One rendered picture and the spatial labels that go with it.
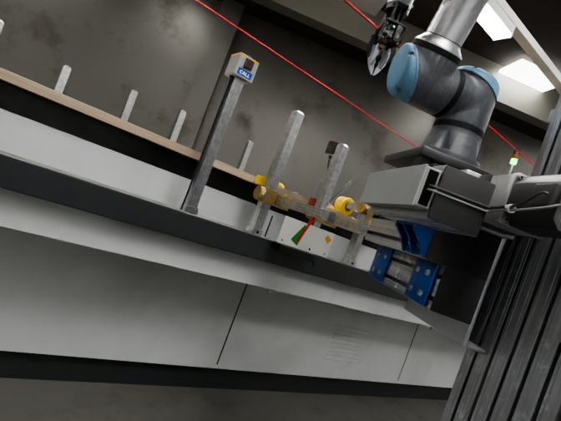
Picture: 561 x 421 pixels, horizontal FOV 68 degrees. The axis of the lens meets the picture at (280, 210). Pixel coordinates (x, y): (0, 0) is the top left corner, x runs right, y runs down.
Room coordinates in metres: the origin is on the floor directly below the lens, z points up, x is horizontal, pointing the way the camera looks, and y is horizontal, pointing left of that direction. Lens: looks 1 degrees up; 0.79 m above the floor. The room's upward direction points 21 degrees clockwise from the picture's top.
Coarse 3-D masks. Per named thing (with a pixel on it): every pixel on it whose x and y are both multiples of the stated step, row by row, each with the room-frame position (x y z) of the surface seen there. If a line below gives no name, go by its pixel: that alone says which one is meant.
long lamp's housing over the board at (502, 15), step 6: (492, 0) 2.35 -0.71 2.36; (492, 6) 2.36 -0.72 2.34; (498, 6) 2.39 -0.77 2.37; (498, 12) 2.40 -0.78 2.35; (498, 18) 2.43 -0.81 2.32; (504, 18) 2.45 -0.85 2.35; (504, 24) 2.46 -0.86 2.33; (510, 24) 2.49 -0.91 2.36; (510, 30) 2.50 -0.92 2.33; (510, 36) 2.52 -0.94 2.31
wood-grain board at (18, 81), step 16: (16, 80) 1.12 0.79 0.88; (48, 96) 1.17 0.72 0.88; (64, 96) 1.19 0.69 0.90; (80, 112) 1.24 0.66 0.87; (96, 112) 1.24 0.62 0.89; (128, 128) 1.30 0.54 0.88; (160, 144) 1.37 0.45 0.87; (176, 144) 1.40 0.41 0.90; (240, 176) 1.56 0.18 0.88; (288, 192) 1.69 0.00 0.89
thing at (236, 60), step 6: (234, 54) 1.31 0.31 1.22; (240, 54) 1.27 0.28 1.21; (234, 60) 1.29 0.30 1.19; (240, 60) 1.27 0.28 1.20; (252, 60) 1.29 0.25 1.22; (228, 66) 1.31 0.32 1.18; (234, 66) 1.28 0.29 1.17; (240, 66) 1.27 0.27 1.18; (228, 72) 1.30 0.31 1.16; (234, 72) 1.27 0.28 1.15; (252, 72) 1.30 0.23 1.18; (240, 78) 1.29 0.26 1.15; (252, 78) 1.30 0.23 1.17
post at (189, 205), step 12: (228, 84) 1.30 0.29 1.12; (240, 84) 1.31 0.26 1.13; (228, 96) 1.29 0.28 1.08; (228, 108) 1.30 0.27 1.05; (216, 120) 1.30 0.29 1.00; (228, 120) 1.31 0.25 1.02; (216, 132) 1.29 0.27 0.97; (216, 144) 1.30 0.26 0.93; (204, 156) 1.30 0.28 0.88; (204, 168) 1.30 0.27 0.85; (192, 180) 1.30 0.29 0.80; (204, 180) 1.31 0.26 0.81; (192, 192) 1.29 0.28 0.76; (180, 204) 1.32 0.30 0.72; (192, 204) 1.30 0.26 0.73
